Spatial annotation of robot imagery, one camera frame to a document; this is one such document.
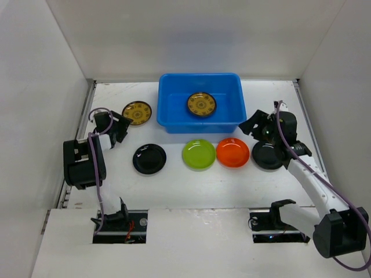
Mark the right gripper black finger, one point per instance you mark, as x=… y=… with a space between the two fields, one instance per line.
x=258 y=134
x=250 y=126

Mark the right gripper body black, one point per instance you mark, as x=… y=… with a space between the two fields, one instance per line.
x=258 y=127

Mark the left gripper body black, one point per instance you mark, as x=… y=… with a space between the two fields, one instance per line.
x=113 y=128

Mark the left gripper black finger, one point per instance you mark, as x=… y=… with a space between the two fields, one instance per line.
x=121 y=133
x=121 y=120

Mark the yellow patterned plate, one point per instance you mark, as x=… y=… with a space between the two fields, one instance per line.
x=139 y=112
x=201 y=104

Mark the black plate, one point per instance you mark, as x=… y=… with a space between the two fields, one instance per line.
x=149 y=159
x=264 y=156

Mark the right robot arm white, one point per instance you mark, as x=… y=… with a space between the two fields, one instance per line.
x=338 y=228

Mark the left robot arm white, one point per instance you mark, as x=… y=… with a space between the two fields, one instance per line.
x=84 y=165

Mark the blue plastic bin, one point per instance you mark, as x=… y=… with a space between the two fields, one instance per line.
x=173 y=108

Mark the orange plate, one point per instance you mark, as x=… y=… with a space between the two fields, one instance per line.
x=232 y=152

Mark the green plate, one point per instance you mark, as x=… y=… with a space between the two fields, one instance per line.
x=199 y=154

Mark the metal side rail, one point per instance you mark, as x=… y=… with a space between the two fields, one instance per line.
x=78 y=126

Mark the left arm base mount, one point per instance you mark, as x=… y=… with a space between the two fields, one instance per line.
x=119 y=228

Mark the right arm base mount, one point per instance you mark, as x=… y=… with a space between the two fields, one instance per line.
x=265 y=230

